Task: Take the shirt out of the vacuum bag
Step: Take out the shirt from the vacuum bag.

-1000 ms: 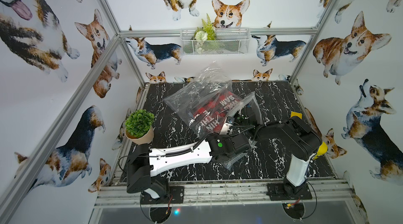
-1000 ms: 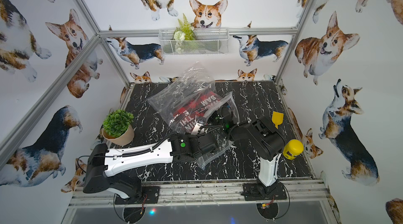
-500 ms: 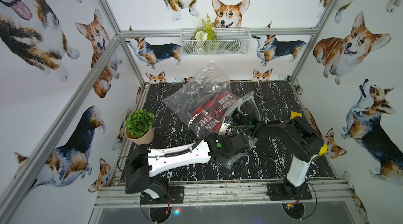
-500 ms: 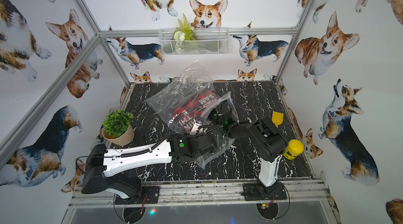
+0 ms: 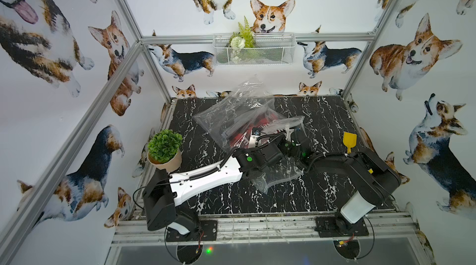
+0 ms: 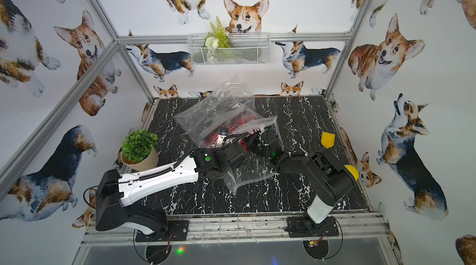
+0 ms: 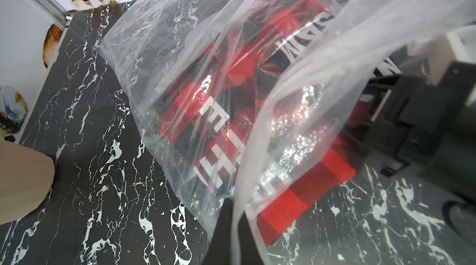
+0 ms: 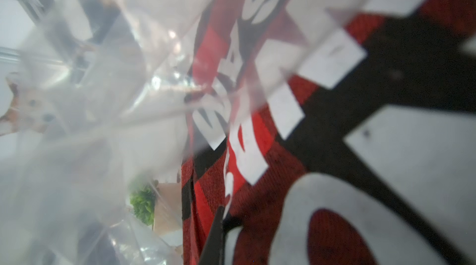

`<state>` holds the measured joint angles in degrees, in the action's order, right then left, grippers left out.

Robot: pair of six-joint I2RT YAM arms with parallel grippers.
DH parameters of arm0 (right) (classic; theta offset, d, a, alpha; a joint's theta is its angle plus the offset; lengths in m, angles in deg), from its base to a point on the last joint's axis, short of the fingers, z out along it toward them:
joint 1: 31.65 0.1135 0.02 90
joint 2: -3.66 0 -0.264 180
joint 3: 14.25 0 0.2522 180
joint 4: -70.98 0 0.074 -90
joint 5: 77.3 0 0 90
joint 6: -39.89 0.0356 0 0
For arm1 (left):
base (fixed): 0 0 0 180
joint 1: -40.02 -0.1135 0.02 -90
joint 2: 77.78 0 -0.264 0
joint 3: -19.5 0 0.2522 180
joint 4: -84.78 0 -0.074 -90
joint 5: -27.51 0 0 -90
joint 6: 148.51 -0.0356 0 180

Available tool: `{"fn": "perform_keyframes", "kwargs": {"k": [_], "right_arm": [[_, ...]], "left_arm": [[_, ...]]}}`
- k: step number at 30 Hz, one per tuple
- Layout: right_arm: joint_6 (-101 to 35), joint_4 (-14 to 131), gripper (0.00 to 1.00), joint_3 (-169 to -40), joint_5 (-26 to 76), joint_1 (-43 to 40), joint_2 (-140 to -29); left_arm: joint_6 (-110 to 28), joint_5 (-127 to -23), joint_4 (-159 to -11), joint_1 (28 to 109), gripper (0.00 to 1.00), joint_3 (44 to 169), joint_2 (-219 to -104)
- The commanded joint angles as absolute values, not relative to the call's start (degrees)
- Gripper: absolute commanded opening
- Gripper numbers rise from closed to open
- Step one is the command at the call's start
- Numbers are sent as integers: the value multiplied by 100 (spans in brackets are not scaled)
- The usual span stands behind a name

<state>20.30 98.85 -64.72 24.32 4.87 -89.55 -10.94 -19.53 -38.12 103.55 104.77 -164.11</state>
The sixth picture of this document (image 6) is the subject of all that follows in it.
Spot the red black plaid shirt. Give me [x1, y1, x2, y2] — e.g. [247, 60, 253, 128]
[205, 112, 261, 147]

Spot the clear plastic vacuum bag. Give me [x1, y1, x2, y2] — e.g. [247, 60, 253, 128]
[174, 76, 283, 194]

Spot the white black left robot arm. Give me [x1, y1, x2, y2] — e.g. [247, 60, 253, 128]
[95, 142, 249, 241]

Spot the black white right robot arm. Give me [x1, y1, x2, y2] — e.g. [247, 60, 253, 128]
[244, 127, 359, 235]

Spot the yellow plastic spatula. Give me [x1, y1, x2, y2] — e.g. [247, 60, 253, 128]
[321, 132, 335, 149]

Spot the green plant in beige pot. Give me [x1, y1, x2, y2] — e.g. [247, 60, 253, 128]
[121, 129, 159, 172]

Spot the artificial fern with white flower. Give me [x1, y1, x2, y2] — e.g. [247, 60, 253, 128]
[204, 17, 232, 64]

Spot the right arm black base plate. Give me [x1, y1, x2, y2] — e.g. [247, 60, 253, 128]
[285, 217, 340, 238]

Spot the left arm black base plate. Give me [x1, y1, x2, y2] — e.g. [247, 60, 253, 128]
[135, 220, 190, 243]

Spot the white wire wall basket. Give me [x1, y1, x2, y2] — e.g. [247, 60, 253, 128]
[187, 33, 271, 66]

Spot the aluminium front rail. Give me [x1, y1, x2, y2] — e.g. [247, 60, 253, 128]
[79, 212, 389, 247]

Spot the aluminium frame post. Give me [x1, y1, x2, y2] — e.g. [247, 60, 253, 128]
[324, 0, 374, 102]

